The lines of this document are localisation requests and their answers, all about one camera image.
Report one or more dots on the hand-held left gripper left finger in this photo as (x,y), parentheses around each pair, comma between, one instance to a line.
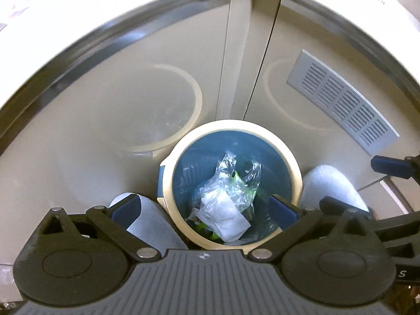
(126,210)

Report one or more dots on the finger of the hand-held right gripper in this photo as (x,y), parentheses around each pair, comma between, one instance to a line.
(388,166)
(334,204)

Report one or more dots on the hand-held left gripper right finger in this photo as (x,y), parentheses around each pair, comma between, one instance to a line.
(282,214)

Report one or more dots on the white paper tissue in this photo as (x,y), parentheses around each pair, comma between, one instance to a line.
(223,218)

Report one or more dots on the clear plastic bag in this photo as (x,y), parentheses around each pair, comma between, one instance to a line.
(226,174)

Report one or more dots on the cream rimmed round trash bin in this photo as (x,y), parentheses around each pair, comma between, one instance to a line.
(229,124)

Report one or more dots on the crumpled plastic and paper trash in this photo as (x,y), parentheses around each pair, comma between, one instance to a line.
(236,179)

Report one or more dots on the light blue fuzzy slipper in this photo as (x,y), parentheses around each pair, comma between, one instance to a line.
(328,183)
(154,223)

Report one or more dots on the vented beige cabinet door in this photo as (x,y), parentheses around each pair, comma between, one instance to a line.
(279,137)

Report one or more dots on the grey metal vent grille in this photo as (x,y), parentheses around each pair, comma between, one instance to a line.
(341,105)

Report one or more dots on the blue bin liner bag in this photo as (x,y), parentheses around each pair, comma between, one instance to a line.
(197,157)

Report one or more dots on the beige cabinet corner panel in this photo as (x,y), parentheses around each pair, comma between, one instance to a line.
(236,55)

